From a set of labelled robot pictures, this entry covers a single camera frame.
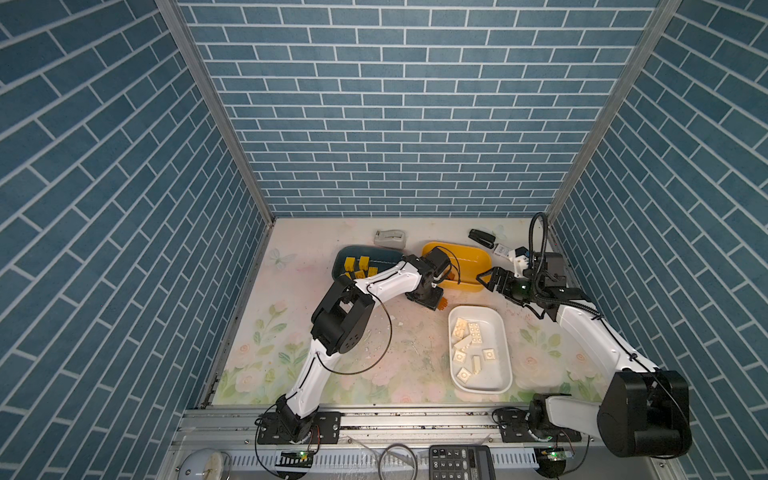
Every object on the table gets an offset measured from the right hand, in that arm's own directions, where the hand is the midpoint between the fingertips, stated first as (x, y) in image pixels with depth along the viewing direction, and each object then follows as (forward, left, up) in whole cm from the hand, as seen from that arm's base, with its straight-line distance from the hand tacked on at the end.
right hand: (485, 278), depth 85 cm
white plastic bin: (-15, 0, -15) cm, 21 cm away
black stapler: (+28, -5, -13) cm, 31 cm away
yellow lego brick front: (+6, +43, -12) cm, 45 cm away
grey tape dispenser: (+24, +31, -11) cm, 40 cm away
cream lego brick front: (-22, +5, -16) cm, 28 cm away
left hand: (-1, +15, -14) cm, 20 cm away
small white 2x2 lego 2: (-18, +6, -14) cm, 24 cm away
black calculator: (-43, +7, -13) cm, 45 cm away
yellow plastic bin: (+18, +1, -16) cm, 24 cm away
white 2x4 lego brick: (-10, +1, -14) cm, 18 cm away
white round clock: (-48, +62, -6) cm, 79 cm away
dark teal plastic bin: (+15, +34, -12) cm, 39 cm away
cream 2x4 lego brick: (-9, +5, -15) cm, 18 cm away
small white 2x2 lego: (-16, -3, -15) cm, 22 cm away
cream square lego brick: (-20, +2, -14) cm, 24 cm away
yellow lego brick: (+11, +38, -11) cm, 42 cm away
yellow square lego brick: (+10, +43, -11) cm, 46 cm away
